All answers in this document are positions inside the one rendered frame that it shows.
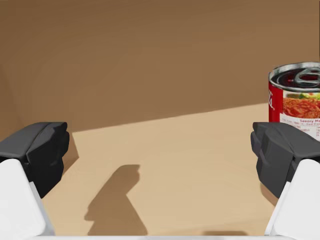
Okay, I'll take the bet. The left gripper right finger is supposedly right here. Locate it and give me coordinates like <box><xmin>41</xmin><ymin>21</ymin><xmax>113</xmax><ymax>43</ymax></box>
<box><xmin>250</xmin><ymin>121</ymin><xmax>320</xmax><ymax>237</ymax></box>

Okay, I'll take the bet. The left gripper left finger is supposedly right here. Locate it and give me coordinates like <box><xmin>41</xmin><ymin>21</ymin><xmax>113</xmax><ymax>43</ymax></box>
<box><xmin>0</xmin><ymin>121</ymin><xmax>71</xmax><ymax>237</ymax></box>

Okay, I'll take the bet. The red and white can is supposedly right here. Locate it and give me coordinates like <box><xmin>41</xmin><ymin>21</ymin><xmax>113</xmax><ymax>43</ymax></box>
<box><xmin>268</xmin><ymin>61</ymin><xmax>320</xmax><ymax>141</ymax></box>

